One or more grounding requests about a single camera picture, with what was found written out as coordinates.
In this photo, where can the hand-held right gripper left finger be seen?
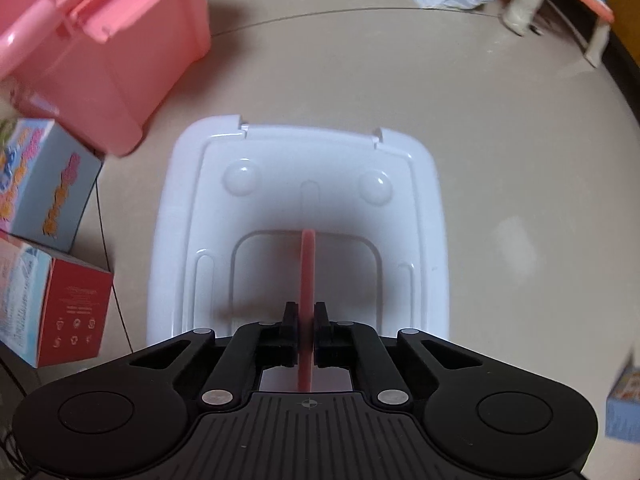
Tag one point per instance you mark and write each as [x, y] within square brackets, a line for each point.
[290, 327]

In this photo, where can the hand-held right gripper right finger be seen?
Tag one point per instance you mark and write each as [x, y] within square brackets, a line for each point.
[322, 327]

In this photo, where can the pink plastic storage bin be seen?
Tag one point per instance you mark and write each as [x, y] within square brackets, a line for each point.
[115, 75]

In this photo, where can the red box with pale top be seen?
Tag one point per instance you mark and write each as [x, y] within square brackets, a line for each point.
[75, 310]

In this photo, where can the colourful cartoon toy box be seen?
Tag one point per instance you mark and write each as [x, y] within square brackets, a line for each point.
[50, 180]

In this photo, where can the small blue printed box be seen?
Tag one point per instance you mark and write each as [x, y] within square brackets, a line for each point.
[624, 400]

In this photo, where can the pink toy drawing table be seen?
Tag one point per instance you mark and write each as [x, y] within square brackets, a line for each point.
[525, 0]

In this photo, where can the wooden cabinet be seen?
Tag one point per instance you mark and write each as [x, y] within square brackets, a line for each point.
[627, 60]

